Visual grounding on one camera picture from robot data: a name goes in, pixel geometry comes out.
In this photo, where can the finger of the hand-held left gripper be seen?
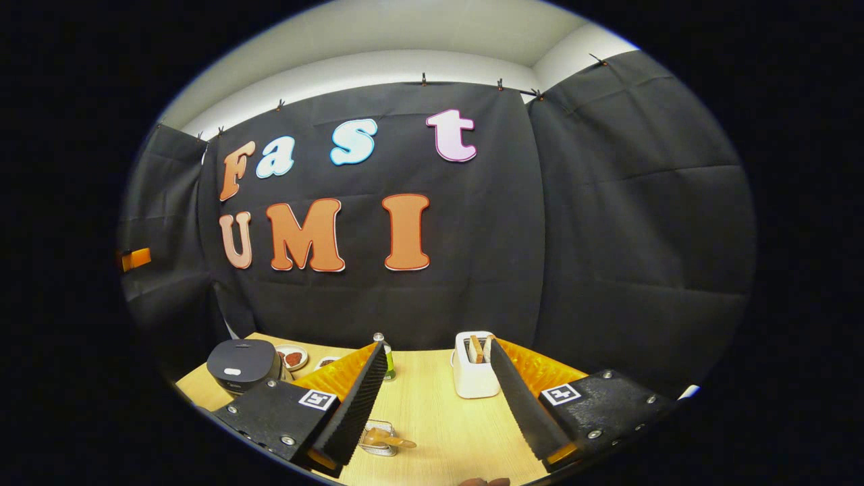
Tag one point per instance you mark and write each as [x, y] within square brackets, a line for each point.
[138, 259]

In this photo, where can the white toaster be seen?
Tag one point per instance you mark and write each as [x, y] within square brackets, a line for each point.
[472, 378]

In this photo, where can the small green drink bottle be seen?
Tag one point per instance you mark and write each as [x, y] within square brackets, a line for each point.
[390, 364]

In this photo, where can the black rice cooker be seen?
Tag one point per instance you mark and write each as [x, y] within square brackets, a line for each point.
[239, 361]

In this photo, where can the black backdrop cloth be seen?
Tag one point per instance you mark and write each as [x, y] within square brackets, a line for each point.
[607, 236]

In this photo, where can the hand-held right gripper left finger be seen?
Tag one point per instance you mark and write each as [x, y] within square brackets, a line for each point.
[358, 405]

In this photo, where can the toasted bread slice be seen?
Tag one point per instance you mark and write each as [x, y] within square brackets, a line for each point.
[476, 349]
[487, 347]

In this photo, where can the round dish of red beans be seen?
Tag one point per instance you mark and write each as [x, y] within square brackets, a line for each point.
[292, 358]

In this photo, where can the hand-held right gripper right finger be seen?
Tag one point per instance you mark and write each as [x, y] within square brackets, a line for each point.
[523, 405]

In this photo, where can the white divided grain tray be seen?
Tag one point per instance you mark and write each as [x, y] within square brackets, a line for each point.
[327, 362]

